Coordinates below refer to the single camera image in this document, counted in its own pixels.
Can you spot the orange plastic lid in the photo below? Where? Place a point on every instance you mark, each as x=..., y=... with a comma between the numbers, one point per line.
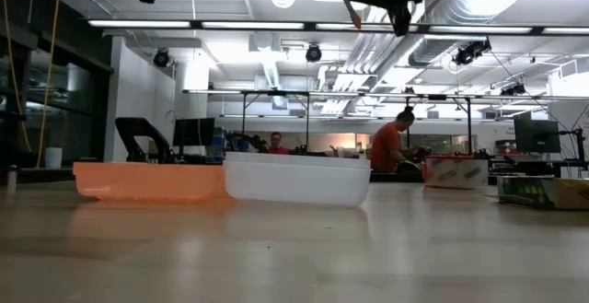
x=152, y=181

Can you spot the clear plastic container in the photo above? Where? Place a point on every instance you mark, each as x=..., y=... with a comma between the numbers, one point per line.
x=294, y=181

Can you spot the yellow green crayon box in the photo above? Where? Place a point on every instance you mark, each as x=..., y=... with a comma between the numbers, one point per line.
x=529, y=192

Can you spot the long ceiling light strip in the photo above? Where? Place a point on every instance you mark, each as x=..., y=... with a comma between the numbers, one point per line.
x=138, y=24

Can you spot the black ceiling spotlight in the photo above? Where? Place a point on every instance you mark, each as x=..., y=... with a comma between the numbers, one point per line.
x=513, y=90
x=161, y=58
x=469, y=53
x=313, y=54

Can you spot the black hole punch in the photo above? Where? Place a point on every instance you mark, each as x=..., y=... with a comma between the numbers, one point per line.
x=138, y=130

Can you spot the black computer monitor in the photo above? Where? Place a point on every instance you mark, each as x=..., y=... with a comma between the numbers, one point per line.
x=536, y=136
x=193, y=131

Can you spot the person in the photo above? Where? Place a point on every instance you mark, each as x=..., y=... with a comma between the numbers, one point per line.
x=277, y=148
x=385, y=148

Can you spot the red white patterned box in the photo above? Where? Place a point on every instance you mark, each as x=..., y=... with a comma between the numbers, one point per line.
x=455, y=173

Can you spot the white cylindrical container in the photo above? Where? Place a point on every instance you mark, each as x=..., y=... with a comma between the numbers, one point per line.
x=53, y=158

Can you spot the small silver canister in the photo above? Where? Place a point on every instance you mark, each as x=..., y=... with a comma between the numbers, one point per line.
x=12, y=178

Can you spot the silver ceiling air duct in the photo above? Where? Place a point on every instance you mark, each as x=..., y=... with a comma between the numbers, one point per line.
x=442, y=47

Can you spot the black background gantry frame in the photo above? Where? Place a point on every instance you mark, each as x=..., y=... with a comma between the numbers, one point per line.
x=276, y=93

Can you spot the black aluminium table frame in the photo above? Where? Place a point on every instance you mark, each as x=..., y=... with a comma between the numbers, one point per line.
x=41, y=175

